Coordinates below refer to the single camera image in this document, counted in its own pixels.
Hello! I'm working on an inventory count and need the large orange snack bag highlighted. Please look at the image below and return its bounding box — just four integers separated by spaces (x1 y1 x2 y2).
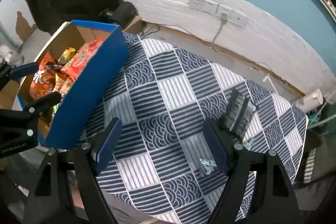
30 51 62 100

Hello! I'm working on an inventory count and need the red snack bag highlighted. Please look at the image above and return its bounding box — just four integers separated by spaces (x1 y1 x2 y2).
61 39 104 80

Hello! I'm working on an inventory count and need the long yellow cracker pack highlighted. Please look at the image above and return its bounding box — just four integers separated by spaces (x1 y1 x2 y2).
58 47 76 65

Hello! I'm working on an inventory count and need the blue cardboard box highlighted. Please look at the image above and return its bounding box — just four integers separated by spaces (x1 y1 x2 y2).
34 20 129 149

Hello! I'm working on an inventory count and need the silver black snack pack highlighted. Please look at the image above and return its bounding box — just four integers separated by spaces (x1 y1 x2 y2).
199 89 258 175

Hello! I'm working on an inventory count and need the orange fries snack bag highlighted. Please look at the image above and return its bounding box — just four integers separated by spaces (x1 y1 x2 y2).
53 73 74 97

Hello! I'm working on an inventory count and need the navy white patterned tablecloth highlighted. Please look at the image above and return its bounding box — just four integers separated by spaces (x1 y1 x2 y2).
81 33 307 223

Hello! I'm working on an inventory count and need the black bag on floor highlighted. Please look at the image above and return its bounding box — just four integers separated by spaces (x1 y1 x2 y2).
98 2 138 28

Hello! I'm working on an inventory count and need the white wall socket strip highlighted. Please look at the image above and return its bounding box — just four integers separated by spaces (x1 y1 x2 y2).
188 0 248 27

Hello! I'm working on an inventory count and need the grey plug with cable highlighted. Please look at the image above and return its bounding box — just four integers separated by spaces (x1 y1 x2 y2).
211 13 228 45

